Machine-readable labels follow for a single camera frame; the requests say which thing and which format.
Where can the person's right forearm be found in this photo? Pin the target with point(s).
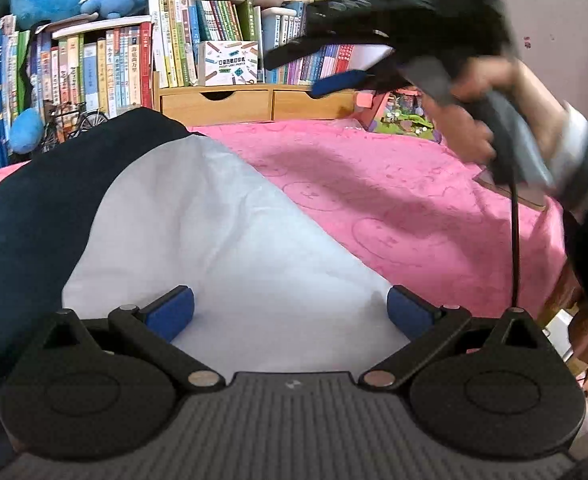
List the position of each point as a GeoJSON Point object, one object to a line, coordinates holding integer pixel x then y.
{"type": "Point", "coordinates": [579, 160]}

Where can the colourful toy house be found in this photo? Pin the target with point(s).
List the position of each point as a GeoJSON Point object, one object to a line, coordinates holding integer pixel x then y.
{"type": "Point", "coordinates": [404, 115]}

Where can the pink blanket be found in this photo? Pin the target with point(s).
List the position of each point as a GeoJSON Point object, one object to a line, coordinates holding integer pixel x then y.
{"type": "Point", "coordinates": [399, 200]}

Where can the wooden drawer organizer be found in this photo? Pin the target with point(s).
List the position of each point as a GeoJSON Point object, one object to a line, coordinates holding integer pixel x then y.
{"type": "Point", "coordinates": [213, 107]}

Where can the round blue plush ball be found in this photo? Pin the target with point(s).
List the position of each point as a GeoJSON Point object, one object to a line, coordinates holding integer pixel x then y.
{"type": "Point", "coordinates": [26, 132]}

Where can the row of upright storybooks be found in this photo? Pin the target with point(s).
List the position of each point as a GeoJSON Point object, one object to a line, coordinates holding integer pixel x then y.
{"type": "Point", "coordinates": [178, 35]}

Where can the colourful printed box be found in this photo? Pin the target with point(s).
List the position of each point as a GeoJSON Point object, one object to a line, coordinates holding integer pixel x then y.
{"type": "Point", "coordinates": [226, 65]}

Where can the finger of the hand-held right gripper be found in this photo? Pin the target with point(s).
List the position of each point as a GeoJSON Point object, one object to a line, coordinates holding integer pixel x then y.
{"type": "Point", "coordinates": [314, 47]}
{"type": "Point", "coordinates": [339, 82]}

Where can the row of colourful paperback books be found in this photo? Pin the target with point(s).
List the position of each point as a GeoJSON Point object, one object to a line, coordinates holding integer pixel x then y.
{"type": "Point", "coordinates": [98, 70]}

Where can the navy and white jacket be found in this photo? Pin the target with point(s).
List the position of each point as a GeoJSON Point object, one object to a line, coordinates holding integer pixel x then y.
{"type": "Point", "coordinates": [198, 235]}

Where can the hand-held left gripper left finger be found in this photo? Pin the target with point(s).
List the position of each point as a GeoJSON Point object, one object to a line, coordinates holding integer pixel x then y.
{"type": "Point", "coordinates": [171, 310]}

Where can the person's right hand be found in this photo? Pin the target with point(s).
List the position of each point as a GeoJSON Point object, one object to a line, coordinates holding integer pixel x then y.
{"type": "Point", "coordinates": [519, 80]}

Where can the black model bicycle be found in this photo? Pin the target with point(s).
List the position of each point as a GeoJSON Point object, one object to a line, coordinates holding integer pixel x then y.
{"type": "Point", "coordinates": [91, 122]}

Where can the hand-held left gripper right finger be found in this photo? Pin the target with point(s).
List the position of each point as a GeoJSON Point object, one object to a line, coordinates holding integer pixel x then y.
{"type": "Point", "coordinates": [409, 310]}

